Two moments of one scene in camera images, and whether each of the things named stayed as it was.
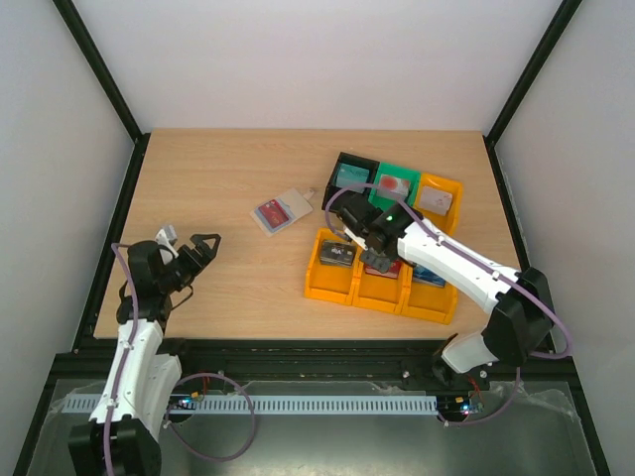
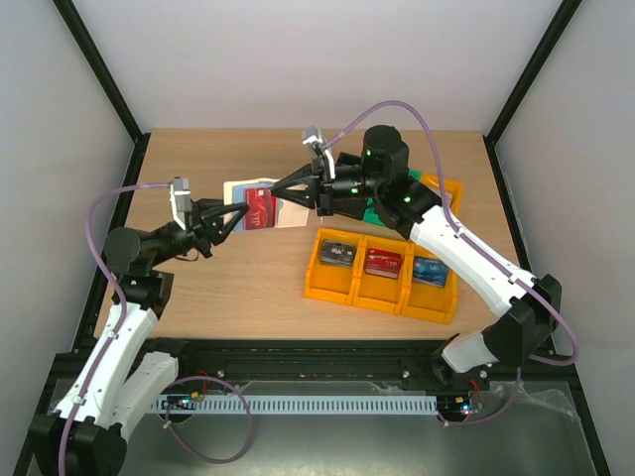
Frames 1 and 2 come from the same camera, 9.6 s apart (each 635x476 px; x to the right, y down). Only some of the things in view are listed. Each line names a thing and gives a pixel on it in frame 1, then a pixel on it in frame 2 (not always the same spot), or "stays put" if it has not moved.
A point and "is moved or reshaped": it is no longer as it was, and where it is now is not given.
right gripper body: (344, 210) -> (320, 188)
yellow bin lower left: (331, 282) stays put
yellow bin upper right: (445, 222) stays put
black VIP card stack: (337, 252) stays put
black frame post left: (109, 83) stays put
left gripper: (195, 261) -> (198, 232)
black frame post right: (524, 81) stays put
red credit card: (274, 214) is moved or reshaped
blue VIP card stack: (422, 274) stays put
